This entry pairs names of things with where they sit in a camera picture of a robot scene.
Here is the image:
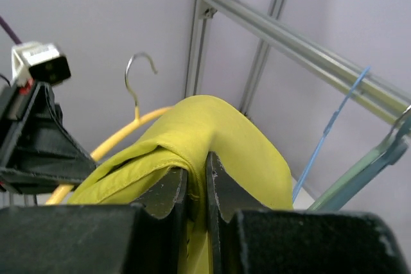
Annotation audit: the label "dark green hanger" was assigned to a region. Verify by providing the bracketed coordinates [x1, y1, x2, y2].
[309, 107, 410, 211]

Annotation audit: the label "cream plastic hanger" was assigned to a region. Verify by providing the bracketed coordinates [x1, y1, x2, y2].
[44, 52, 176, 206]

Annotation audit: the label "yellow-green trousers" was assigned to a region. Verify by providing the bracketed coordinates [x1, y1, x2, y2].
[69, 95, 293, 273]

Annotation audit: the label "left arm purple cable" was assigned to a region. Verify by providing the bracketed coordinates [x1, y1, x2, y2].
[0, 15, 22, 46]

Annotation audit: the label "light blue wire hanger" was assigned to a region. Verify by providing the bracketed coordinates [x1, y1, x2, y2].
[292, 66, 371, 202]

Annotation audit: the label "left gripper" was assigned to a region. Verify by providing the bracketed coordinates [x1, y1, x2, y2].
[1, 80, 96, 194]

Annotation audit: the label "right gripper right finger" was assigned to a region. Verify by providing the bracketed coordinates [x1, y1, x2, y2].
[206, 152, 408, 273]

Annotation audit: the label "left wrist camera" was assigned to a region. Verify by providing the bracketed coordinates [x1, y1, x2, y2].
[11, 41, 71, 87]

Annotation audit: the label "aluminium hanging rail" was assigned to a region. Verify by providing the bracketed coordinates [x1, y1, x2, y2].
[204, 0, 410, 124]

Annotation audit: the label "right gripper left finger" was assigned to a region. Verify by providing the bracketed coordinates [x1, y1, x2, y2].
[1, 168, 188, 273]

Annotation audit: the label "left aluminium frame post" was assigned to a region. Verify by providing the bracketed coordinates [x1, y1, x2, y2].
[184, 0, 286, 116]

